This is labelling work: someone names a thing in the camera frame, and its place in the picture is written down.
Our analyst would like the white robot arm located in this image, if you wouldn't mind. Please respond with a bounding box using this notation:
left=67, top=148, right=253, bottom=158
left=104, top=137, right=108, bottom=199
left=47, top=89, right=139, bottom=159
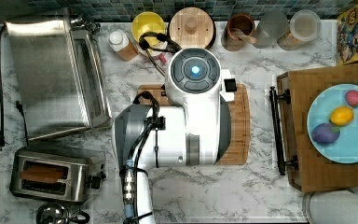
left=112, top=47, right=231, bottom=224

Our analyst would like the grey translucent cup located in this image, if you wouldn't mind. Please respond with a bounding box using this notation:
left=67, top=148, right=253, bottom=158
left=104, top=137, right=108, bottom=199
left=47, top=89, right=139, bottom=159
left=255, top=10, right=288, bottom=49

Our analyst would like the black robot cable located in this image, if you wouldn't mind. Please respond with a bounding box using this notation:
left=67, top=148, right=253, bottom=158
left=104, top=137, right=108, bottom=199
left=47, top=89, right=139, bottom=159
left=138, top=31, right=183, bottom=77

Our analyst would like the colourful cereal box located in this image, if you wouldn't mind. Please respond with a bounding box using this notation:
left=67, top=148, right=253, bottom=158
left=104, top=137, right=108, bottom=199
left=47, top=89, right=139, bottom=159
left=337, top=5, right=358, bottom=65

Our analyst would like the silver two-slot toaster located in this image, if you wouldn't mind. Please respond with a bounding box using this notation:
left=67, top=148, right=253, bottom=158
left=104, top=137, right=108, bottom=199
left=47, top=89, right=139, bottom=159
left=9, top=144, right=106, bottom=204

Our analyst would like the black power cord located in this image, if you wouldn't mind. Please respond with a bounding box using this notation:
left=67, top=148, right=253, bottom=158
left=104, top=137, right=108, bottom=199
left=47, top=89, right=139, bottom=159
left=0, top=24, right=7, bottom=153

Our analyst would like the upper red strawberry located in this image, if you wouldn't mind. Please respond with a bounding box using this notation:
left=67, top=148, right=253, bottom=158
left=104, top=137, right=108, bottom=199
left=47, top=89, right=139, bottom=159
left=345, top=91, right=358, bottom=107

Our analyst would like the stainless steel toaster oven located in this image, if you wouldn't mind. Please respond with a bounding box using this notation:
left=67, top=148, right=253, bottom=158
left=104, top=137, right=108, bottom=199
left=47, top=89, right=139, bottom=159
left=6, top=15, right=111, bottom=141

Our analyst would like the white-capped amber bottle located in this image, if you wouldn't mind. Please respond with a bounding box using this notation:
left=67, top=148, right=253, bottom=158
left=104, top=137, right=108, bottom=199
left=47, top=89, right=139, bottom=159
left=108, top=29, right=138, bottom=62

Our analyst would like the silver kettle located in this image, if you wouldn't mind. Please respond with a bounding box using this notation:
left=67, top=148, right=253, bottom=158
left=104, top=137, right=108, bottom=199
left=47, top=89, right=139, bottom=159
left=36, top=203, right=90, bottom=224

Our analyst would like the large wooden tray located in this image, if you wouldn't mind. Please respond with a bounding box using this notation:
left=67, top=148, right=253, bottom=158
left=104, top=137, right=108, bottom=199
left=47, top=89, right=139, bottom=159
left=269, top=64, right=358, bottom=192

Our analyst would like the yellow bowl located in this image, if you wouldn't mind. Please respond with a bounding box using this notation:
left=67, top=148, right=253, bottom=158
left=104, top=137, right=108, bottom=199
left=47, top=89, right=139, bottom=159
left=131, top=11, right=166, bottom=42

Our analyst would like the yellow lemon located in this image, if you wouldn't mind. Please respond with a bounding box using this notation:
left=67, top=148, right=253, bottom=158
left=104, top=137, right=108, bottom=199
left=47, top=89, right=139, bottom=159
left=329, top=106, right=354, bottom=126

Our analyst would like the small wooden cutting board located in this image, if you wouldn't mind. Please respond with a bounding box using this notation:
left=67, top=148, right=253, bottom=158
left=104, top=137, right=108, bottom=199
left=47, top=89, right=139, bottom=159
left=138, top=84, right=250, bottom=167

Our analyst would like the light blue plate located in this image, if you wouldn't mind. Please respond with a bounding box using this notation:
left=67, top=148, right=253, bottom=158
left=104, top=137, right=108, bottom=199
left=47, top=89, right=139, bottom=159
left=307, top=84, right=358, bottom=164

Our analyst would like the clear lidded jar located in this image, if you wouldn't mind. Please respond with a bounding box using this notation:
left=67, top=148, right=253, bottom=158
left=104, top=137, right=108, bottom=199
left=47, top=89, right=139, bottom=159
left=277, top=10, right=321, bottom=50

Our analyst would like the round wooden lid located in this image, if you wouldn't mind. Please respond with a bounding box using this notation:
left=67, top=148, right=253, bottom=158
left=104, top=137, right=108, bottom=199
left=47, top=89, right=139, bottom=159
left=168, top=7, right=215, bottom=49

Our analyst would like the toast slice in toaster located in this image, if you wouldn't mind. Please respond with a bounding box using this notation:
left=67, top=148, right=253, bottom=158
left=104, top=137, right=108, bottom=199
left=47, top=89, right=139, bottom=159
left=20, top=164, right=65, bottom=184

